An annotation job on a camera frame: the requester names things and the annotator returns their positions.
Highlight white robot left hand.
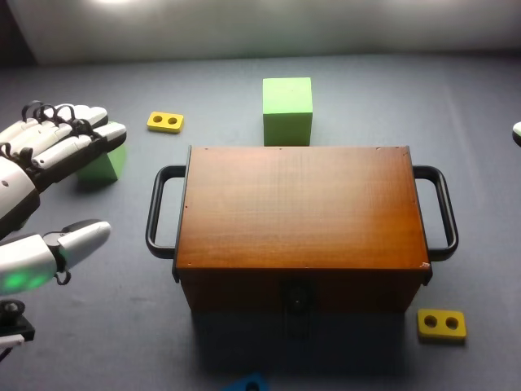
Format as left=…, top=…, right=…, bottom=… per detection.
left=0, top=99, right=128, bottom=297

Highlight green wedge block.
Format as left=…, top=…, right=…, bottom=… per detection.
left=76, top=143, right=128, bottom=193

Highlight yellow two-hole block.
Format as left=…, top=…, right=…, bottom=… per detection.
left=147, top=111, right=185, bottom=135
left=417, top=308, right=468, bottom=340

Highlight grey table cloth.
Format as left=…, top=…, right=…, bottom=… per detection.
left=0, top=51, right=521, bottom=391

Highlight large green cube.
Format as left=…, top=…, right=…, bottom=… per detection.
left=261, top=77, right=314, bottom=147

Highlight blue block with hole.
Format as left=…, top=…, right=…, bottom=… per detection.
left=221, top=371, right=270, bottom=391

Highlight wooden box base, black handles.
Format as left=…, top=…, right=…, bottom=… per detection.
left=145, top=164, right=460, bottom=340

